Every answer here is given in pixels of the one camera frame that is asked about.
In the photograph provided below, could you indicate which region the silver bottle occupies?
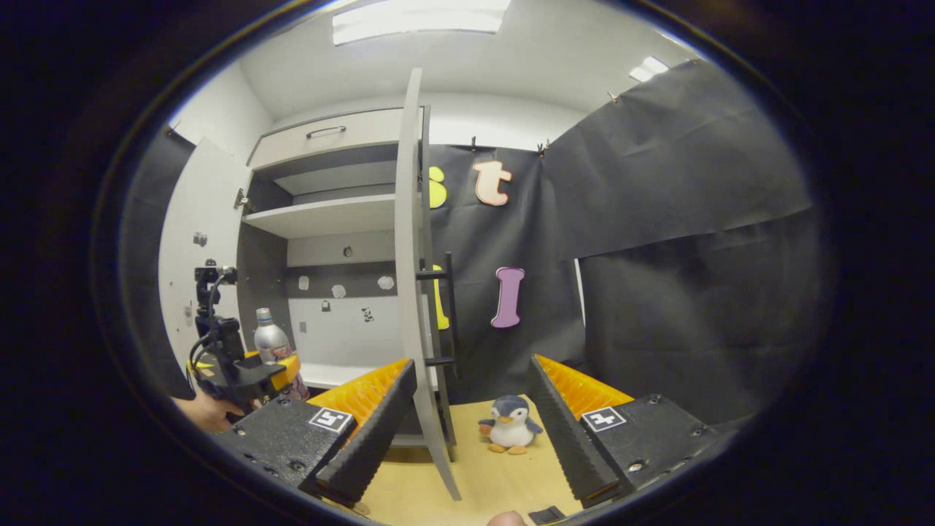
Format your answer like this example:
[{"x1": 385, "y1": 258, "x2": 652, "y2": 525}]
[{"x1": 253, "y1": 308, "x2": 310, "y2": 401}]

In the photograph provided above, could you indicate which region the white and grey cabinet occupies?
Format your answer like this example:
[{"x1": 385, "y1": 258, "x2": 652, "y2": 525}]
[{"x1": 234, "y1": 106, "x2": 432, "y2": 448}]

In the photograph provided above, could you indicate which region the black backdrop cloth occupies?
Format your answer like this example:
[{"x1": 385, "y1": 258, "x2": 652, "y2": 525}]
[
  {"x1": 121, "y1": 128, "x2": 196, "y2": 399},
  {"x1": 427, "y1": 58, "x2": 833, "y2": 426}
]

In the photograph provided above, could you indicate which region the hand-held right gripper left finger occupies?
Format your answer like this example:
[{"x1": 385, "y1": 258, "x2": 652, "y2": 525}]
[{"x1": 219, "y1": 357, "x2": 419, "y2": 508}]

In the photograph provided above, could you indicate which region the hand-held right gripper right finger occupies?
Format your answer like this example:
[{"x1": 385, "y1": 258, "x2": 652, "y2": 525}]
[{"x1": 526, "y1": 356, "x2": 739, "y2": 510}]

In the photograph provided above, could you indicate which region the small ceiling light panel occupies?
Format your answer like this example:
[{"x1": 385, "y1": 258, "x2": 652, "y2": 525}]
[{"x1": 630, "y1": 56, "x2": 669, "y2": 83}]

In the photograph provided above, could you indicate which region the penguin plush toy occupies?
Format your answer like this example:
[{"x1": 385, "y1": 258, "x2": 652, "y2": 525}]
[{"x1": 478, "y1": 395, "x2": 545, "y2": 456}]

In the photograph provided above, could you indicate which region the white cabinet drawer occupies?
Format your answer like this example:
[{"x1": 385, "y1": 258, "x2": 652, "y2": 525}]
[{"x1": 248, "y1": 108, "x2": 424, "y2": 170}]

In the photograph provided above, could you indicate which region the large ceiling light panel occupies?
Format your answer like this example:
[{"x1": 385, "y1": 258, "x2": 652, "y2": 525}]
[{"x1": 332, "y1": 0, "x2": 512, "y2": 46}]

